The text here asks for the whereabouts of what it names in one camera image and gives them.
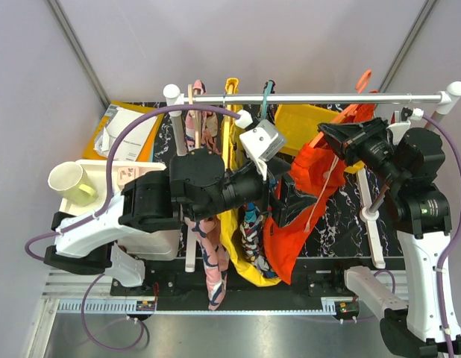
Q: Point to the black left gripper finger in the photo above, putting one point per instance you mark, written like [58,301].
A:
[291,201]
[278,210]

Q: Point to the pink patterned shorts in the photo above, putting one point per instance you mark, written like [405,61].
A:
[215,257]

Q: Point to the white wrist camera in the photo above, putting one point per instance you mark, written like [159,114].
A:
[261,144]

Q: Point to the white storage box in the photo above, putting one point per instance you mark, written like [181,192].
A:
[85,231]

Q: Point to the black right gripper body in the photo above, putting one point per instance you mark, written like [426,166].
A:
[372,148]

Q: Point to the comic print shorts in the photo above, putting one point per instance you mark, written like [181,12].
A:
[251,226]

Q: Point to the teal plastic hanger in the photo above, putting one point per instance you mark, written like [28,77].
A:
[267,97]

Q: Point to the yellow envelope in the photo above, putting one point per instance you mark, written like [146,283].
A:
[137,146]

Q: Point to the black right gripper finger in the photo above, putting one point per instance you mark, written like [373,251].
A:
[339,131]
[338,148]

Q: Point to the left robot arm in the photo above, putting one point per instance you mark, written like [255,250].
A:
[196,186]

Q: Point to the orange shorts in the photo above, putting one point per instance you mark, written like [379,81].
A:
[316,171]

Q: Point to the light wooden hanger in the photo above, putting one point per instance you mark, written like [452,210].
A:
[193,119]

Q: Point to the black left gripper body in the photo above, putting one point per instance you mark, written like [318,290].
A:
[271,173]

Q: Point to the silver clothes rail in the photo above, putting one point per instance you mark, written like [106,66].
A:
[377,98]

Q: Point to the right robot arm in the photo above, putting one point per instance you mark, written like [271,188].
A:
[425,324]

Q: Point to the yellow shorts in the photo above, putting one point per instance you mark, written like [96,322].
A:
[230,236]

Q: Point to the cream yellow mug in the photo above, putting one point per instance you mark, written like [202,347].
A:
[71,181]

